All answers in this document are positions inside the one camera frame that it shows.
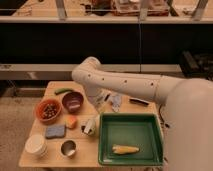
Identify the yellow corn cob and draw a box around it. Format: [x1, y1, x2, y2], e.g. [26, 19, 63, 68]
[112, 145, 139, 155]

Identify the green cucumber toy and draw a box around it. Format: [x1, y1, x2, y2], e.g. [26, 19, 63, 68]
[54, 88, 74, 95]

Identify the orange peach toy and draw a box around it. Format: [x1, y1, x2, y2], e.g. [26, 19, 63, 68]
[65, 116, 77, 129]

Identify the metal cup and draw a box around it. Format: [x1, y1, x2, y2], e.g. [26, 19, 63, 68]
[61, 140, 76, 158]

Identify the maroon bowl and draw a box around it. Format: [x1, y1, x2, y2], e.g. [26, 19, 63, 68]
[62, 91, 84, 113]

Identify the white dish brush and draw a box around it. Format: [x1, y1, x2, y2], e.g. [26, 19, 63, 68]
[81, 116, 99, 136]

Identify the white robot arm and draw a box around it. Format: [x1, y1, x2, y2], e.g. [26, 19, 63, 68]
[72, 57, 213, 171]

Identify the green plastic tray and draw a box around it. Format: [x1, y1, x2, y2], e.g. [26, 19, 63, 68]
[98, 114, 163, 166]

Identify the blue sponge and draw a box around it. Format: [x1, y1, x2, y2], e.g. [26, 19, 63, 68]
[45, 125, 66, 139]

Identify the green plastic cup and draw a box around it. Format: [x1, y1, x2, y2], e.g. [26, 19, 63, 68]
[83, 120, 96, 136]

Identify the orange bowl with contents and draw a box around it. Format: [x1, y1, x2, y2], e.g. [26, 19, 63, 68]
[34, 99, 62, 125]

